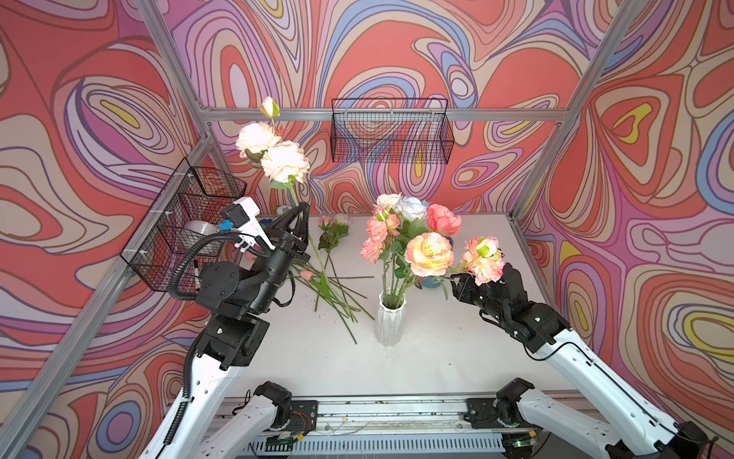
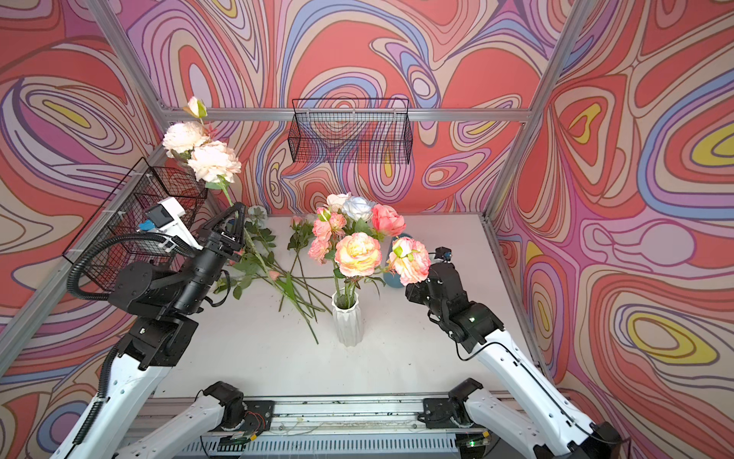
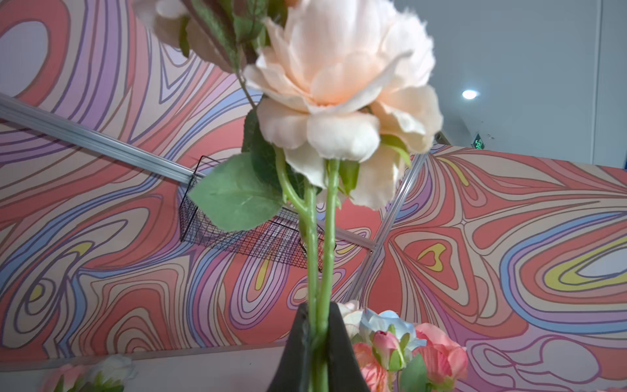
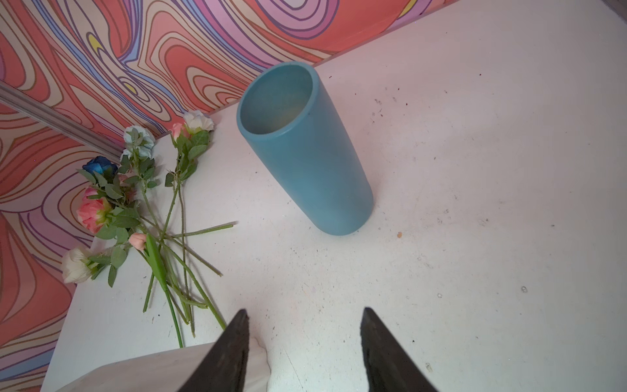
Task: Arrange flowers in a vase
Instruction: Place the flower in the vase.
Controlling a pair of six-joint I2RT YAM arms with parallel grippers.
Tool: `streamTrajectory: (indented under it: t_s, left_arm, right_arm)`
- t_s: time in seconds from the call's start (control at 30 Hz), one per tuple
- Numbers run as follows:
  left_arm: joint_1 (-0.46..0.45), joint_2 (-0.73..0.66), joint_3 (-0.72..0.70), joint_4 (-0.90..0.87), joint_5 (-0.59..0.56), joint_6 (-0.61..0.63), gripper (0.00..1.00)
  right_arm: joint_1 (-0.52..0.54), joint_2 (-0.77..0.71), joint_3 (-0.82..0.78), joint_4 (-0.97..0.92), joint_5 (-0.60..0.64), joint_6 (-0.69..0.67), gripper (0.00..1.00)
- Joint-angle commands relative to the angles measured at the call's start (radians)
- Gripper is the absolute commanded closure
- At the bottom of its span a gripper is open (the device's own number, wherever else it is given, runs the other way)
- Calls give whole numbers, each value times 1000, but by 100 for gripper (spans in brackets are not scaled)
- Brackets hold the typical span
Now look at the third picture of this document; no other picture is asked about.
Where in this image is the white artificial rose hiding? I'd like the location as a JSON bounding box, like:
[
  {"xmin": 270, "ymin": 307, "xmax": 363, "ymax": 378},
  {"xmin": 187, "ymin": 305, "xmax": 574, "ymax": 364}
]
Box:
[{"xmin": 359, "ymin": 309, "xmax": 425, "ymax": 351}]

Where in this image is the cream peach rose stem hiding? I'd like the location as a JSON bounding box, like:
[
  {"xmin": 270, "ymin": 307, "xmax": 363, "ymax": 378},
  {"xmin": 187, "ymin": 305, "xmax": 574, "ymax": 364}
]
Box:
[{"xmin": 132, "ymin": 1, "xmax": 443, "ymax": 391}]

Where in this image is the pile of artificial flowers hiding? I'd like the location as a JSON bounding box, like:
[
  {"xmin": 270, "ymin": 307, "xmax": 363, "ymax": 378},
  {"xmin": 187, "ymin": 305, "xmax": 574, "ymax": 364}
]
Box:
[{"xmin": 40, "ymin": 354, "xmax": 137, "ymax": 392}]

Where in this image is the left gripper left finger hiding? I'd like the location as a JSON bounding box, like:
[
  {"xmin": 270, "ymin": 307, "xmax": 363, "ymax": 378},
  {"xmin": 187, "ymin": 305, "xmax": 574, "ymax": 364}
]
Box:
[{"xmin": 267, "ymin": 303, "xmax": 312, "ymax": 392}]

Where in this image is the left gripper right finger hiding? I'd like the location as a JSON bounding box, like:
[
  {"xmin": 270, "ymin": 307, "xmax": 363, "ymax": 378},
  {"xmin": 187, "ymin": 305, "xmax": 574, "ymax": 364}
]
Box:
[{"xmin": 327, "ymin": 302, "xmax": 369, "ymax": 392}]

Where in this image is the black wire basket back wall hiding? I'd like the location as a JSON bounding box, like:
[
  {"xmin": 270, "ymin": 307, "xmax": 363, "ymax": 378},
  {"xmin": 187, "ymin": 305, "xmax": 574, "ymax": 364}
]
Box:
[{"xmin": 178, "ymin": 155, "xmax": 308, "ymax": 269}]

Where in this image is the pink artificial rose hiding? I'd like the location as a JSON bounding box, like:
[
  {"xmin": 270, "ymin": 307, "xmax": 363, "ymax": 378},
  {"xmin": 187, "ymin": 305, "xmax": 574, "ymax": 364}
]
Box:
[{"xmin": 413, "ymin": 323, "xmax": 469, "ymax": 391}]

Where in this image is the pink spray rose stem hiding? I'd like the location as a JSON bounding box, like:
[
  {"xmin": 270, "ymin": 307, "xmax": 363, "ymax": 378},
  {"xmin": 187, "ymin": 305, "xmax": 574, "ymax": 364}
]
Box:
[{"xmin": 336, "ymin": 300, "xmax": 417, "ymax": 392}]

